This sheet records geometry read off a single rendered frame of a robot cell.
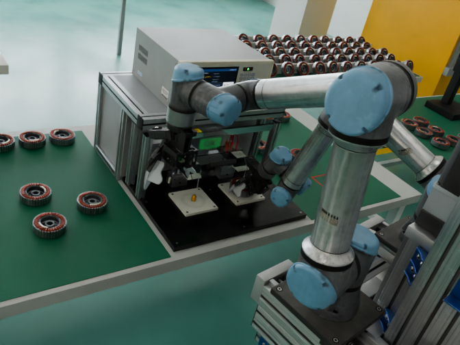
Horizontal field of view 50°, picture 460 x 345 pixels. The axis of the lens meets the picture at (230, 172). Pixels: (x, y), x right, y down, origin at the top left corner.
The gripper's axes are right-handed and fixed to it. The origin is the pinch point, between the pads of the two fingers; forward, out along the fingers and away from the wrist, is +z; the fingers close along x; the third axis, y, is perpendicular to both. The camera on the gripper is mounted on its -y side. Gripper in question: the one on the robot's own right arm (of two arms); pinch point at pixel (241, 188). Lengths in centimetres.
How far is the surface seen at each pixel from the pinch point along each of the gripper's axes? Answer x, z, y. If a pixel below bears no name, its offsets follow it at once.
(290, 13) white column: 246, 165, -273
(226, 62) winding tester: -14, -40, -36
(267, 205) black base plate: 7.3, -3.5, 10.6
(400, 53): 307, 105, -169
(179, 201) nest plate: -30.4, 0.1, 2.1
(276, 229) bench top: 4.3, -8.1, 22.9
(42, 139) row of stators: -72, 27, -45
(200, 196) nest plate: -20.3, 0.7, 1.0
